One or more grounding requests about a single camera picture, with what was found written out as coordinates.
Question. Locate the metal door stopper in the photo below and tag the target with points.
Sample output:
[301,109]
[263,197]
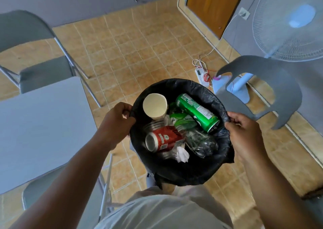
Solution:
[137,0]

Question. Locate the red drink can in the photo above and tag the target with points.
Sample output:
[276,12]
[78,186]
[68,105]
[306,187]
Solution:
[165,138]

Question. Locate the person's left forearm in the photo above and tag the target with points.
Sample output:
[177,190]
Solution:
[68,186]

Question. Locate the person's left hand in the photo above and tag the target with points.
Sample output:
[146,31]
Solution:
[114,127]

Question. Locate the grey folding chair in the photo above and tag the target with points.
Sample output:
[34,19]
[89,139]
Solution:
[44,72]
[50,183]

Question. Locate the grey plastic chair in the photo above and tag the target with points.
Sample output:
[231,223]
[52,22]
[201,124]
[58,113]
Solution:
[282,84]

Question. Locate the person's right forearm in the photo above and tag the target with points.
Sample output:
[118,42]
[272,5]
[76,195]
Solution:
[273,193]

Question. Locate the clear ribbed plastic cup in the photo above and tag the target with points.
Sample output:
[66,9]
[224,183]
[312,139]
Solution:
[152,125]

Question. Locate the person's white shirt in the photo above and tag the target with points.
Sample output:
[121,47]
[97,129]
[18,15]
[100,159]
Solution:
[166,211]

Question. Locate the person's left thumb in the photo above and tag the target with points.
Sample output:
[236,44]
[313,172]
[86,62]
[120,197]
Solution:
[129,118]

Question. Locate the green drink can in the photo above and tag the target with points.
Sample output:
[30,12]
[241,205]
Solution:
[196,111]

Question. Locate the crumpled white tissue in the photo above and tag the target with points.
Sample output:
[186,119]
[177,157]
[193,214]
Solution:
[182,154]

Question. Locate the white paper cup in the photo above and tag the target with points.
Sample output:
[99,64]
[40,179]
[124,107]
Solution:
[154,106]

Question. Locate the trash bin with black bag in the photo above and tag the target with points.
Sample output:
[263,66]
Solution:
[186,170]

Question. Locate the brown wooden door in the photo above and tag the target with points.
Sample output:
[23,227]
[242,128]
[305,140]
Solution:
[214,6]

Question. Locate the white wall socket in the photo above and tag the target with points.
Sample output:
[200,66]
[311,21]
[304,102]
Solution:
[244,13]

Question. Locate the white power strip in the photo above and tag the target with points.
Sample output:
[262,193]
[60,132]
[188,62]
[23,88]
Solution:
[201,76]

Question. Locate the crumpled clear plastic bottle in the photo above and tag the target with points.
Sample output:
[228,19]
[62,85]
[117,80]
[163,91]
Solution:
[199,141]

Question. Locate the person's right hand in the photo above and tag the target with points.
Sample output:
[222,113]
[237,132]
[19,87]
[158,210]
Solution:
[246,138]

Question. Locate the person's right thumb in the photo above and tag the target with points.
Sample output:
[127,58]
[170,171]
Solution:
[236,117]

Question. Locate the white standing fan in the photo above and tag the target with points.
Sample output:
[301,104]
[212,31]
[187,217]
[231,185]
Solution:
[287,16]

